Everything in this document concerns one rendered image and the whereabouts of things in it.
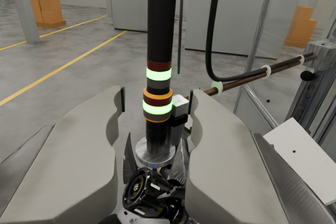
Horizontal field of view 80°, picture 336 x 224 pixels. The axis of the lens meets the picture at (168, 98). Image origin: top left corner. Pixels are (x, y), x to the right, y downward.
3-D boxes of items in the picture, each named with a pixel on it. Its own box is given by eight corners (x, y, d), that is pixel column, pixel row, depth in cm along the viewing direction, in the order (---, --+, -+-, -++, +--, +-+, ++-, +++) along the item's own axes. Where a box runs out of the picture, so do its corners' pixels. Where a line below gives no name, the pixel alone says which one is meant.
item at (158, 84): (161, 77, 31) (161, 69, 31) (174, 85, 29) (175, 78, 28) (142, 81, 29) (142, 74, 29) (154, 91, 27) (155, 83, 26)
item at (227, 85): (310, 58, 63) (312, 54, 62) (315, 59, 62) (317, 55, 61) (173, 105, 34) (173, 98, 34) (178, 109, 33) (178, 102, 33)
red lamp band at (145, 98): (161, 89, 33) (161, 82, 32) (177, 101, 30) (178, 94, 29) (137, 96, 31) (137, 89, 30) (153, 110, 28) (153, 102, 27)
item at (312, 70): (302, 76, 70) (308, 63, 67) (315, 81, 67) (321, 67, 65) (295, 79, 67) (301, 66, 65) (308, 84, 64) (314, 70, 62)
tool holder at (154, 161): (168, 131, 41) (172, 89, 36) (191, 152, 37) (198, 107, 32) (128, 148, 37) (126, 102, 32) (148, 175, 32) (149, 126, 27)
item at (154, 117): (160, 103, 34) (161, 96, 34) (176, 115, 31) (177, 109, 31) (138, 110, 32) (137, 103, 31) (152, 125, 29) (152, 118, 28)
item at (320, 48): (310, 61, 72) (321, 37, 68) (333, 67, 67) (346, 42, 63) (297, 66, 66) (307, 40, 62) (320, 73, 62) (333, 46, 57)
